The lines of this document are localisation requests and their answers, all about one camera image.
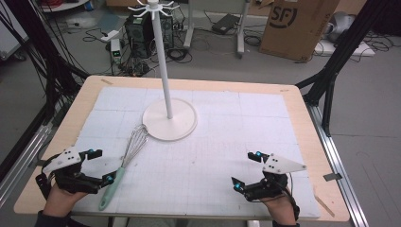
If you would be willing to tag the white hook rack stand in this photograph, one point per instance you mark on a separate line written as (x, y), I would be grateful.
(167, 124)

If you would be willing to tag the black tape piece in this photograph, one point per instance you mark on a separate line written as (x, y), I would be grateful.
(40, 163)
(332, 177)

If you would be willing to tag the white floor board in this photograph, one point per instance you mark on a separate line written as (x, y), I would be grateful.
(327, 48)

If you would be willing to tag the grey rounded appliance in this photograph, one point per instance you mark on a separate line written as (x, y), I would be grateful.
(340, 25)

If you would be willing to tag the brown cardboard box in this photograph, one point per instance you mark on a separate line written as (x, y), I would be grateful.
(294, 31)

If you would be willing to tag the flat black device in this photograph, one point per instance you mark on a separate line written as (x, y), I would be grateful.
(225, 23)

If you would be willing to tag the person's right hand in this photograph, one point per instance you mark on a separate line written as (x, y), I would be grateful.
(280, 209)

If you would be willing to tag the thin wooden strip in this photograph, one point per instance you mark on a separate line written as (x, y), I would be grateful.
(324, 205)

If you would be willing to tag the black computer tower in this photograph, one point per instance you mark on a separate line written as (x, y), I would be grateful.
(140, 34)

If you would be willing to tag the white power strip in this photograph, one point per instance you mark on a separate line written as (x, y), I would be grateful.
(109, 36)

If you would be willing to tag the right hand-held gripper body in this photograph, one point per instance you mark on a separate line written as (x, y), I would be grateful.
(274, 186)

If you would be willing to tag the aluminium rail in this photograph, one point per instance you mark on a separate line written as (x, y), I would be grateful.
(22, 160)
(337, 164)

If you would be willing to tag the person's left hand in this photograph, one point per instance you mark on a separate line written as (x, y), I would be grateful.
(60, 203)

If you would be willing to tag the white device with green display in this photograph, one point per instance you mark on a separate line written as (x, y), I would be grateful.
(115, 50)

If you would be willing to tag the white metal floor stand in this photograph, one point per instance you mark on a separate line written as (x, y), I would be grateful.
(189, 31)

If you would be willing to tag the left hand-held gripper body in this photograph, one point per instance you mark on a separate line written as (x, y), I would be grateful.
(71, 181)

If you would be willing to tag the white grid mat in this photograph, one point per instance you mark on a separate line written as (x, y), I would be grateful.
(205, 157)

